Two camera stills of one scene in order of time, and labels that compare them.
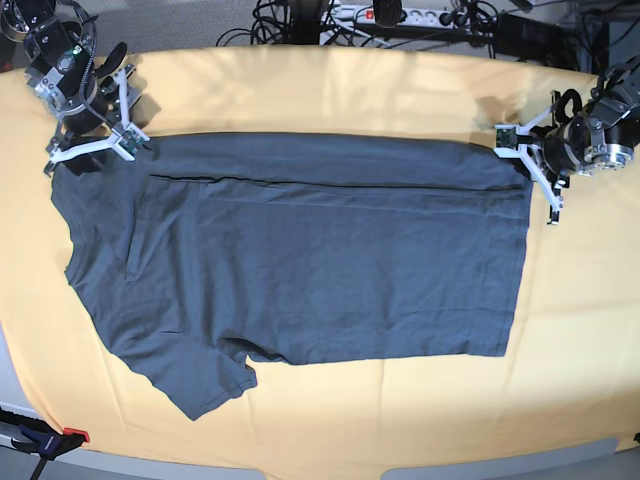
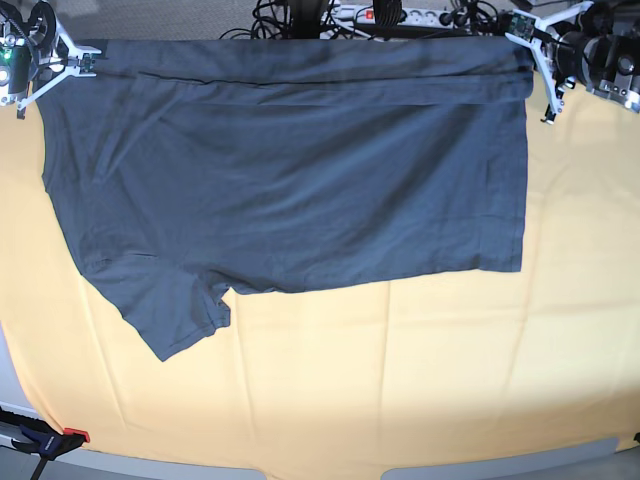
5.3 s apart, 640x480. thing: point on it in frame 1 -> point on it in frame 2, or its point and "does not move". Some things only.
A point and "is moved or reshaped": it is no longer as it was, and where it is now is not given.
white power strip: x=439 y=18 does not move
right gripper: x=564 y=148 -> x=586 y=49
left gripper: x=81 y=114 -> x=22 y=62
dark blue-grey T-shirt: x=306 y=247 is moved or reshaped
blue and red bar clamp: x=43 y=440 does not move
